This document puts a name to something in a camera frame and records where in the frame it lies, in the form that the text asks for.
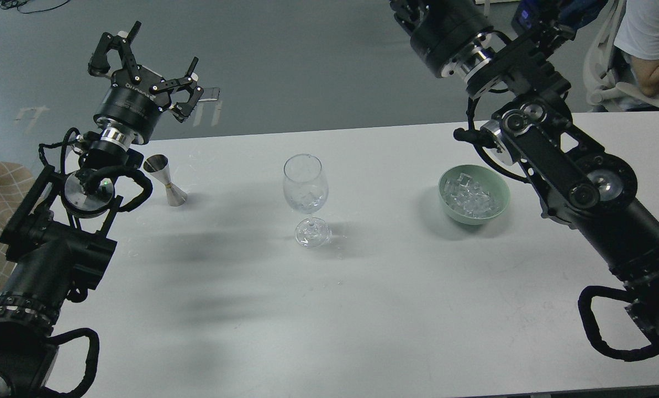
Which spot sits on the white office chair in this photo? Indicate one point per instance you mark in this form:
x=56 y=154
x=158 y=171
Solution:
x=605 y=90

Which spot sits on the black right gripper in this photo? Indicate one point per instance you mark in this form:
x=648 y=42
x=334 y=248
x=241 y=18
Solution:
x=439 y=30

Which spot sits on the steel cocktail jigger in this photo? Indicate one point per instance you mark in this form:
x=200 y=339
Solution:
x=158 y=167

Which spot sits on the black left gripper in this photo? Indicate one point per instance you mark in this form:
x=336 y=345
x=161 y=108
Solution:
x=137 y=101

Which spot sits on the clear wine glass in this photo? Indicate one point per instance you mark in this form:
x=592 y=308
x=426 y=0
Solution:
x=306 y=191

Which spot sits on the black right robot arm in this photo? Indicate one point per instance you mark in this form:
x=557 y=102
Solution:
x=578 y=183

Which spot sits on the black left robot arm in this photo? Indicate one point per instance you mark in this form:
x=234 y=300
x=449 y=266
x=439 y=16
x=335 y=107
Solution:
x=58 y=236

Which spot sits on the green bowl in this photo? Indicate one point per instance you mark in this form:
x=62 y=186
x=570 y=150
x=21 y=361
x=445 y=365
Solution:
x=490 y=180

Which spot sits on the seated person white shirt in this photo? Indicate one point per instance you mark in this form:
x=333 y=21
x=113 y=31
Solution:
x=637 y=40

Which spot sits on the clear ice cubes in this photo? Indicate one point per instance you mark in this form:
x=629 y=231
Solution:
x=468 y=197

